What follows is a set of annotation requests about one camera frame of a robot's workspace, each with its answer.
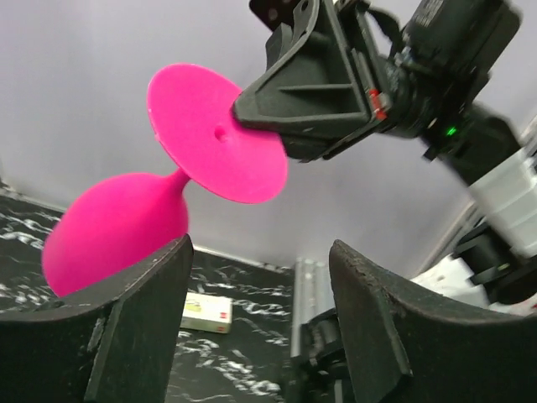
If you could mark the magenta wine glass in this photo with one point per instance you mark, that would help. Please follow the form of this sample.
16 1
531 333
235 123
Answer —
125 218

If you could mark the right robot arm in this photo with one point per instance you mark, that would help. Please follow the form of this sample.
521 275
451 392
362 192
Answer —
436 70

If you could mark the small white box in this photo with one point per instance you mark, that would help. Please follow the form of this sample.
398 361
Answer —
207 313

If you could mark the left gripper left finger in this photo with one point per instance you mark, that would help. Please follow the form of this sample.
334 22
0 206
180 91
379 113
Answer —
113 341

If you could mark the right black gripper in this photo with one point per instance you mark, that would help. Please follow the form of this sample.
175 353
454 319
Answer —
325 87

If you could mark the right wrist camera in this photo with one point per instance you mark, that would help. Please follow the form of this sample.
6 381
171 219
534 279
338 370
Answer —
273 13

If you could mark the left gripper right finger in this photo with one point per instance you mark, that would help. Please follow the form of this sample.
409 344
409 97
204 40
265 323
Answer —
404 343

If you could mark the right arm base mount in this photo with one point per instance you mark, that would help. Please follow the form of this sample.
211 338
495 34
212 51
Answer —
319 371

